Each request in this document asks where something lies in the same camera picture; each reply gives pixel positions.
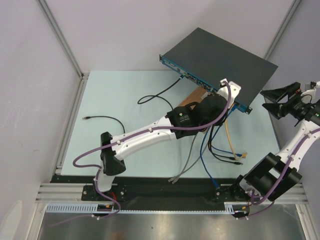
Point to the aluminium front frame rail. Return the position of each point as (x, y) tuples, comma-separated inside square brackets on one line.
[(72, 193)]

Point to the left aluminium frame post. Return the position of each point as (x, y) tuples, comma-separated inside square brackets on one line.
[(58, 33)]

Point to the black cable teal plug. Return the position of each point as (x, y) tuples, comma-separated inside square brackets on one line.
[(148, 98)]

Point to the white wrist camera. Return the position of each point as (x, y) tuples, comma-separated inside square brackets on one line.
[(229, 90), (310, 91)]

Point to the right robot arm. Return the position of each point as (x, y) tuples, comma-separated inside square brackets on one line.
[(276, 173)]

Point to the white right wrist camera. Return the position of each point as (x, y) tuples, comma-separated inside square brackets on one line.
[(310, 91)]

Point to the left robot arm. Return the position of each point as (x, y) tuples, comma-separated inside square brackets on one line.
[(114, 149)]

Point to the aluminium frame post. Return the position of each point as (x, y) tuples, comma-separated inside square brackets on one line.
[(58, 33), (282, 28)]

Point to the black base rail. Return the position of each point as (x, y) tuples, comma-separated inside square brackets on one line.
[(158, 194)]

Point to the wooden base board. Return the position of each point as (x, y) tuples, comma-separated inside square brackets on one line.
[(192, 96)]

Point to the white slotted cable duct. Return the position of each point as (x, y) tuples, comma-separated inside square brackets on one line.
[(96, 208)]

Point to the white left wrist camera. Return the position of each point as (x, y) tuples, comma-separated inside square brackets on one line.
[(229, 90)]

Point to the right aluminium frame post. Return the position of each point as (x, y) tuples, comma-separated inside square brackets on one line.
[(282, 28)]

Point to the blue-faced black network switch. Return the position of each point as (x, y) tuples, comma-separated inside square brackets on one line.
[(206, 59)]

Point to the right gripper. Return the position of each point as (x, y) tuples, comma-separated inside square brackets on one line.
[(286, 105)]

